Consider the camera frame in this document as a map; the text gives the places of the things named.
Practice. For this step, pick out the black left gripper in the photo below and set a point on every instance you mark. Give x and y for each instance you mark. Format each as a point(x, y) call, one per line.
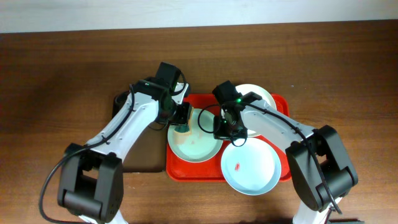
point(183, 116)

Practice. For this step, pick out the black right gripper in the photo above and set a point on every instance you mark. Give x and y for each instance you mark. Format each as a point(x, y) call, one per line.
point(229, 134)

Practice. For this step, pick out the green yellow sponge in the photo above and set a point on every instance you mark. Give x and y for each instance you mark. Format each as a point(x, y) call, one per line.
point(182, 132)

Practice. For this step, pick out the mint green plate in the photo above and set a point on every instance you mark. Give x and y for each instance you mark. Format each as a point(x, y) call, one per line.
point(195, 146)

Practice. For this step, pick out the light blue plate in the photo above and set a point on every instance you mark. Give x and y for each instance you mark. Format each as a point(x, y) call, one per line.
point(253, 168)

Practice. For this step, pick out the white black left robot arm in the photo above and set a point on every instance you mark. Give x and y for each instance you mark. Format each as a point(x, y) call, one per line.
point(91, 181)

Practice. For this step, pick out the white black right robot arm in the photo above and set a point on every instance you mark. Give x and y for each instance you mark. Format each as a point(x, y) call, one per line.
point(322, 172)

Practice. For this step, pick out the black plastic tray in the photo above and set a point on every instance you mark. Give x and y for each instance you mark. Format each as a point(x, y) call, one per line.
point(148, 153)

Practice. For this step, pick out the red plastic tray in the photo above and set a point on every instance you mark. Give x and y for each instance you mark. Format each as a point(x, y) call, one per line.
point(210, 170)

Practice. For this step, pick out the cream white plate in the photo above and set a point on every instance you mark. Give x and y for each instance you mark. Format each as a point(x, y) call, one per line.
point(264, 93)

